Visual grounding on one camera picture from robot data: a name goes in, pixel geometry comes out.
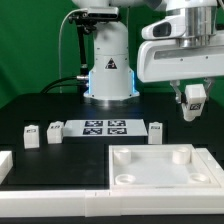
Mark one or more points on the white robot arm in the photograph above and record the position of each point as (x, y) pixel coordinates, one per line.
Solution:
(111, 78)

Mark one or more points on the black camera on stand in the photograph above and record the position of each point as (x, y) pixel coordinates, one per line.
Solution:
(85, 21)

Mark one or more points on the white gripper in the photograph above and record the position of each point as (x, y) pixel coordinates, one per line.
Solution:
(181, 47)

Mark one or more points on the white U-shaped fence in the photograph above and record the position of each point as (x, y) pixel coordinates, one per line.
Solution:
(118, 202)

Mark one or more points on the white sheet with markers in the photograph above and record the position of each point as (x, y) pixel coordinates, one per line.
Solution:
(105, 128)

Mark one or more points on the white square tabletop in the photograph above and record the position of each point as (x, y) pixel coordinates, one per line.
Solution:
(157, 166)

